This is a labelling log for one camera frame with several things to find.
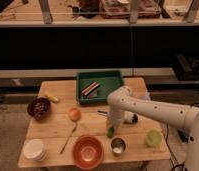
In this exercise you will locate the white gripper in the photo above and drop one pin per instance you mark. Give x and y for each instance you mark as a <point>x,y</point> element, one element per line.
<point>115,118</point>

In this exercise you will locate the green pepper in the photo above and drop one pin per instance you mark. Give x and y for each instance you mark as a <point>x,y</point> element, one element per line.
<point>110,132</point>

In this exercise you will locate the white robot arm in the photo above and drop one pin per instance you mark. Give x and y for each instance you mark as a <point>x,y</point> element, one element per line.
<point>183,117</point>

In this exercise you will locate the green plastic tray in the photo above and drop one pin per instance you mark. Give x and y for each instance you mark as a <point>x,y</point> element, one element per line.
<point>108,82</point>

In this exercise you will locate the small steel cup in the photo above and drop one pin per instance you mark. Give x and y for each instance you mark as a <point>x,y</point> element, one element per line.
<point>118,146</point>

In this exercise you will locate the striped sponge block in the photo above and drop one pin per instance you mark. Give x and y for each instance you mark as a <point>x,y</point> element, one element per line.
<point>85,92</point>

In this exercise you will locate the crumpled white cloth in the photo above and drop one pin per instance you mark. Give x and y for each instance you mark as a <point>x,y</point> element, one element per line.
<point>146,96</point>

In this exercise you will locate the peach fruit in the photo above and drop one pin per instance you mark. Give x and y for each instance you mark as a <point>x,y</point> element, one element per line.
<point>74,114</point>

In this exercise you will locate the metal spoon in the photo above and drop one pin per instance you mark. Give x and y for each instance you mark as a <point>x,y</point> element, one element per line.
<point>67,139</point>

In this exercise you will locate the green plastic cup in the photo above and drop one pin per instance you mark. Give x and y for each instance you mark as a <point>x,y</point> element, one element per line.
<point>153,138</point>

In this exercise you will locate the orange plastic bowl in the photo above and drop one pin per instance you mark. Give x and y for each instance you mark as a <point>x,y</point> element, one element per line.
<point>87,152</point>

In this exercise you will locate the wooden table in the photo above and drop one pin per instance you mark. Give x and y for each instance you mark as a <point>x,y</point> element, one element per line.
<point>56,127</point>

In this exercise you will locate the yellow banana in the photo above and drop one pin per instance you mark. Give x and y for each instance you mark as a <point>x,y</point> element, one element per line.
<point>51,98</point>

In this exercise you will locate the dark bowl with nuts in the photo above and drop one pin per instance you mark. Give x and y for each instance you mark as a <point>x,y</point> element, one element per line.
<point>39,108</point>

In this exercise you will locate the white stacked bowls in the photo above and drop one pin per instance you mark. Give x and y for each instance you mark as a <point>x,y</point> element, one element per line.
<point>34,150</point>

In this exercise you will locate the white handled dish brush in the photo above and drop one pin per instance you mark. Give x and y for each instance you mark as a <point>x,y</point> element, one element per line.
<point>129,118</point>

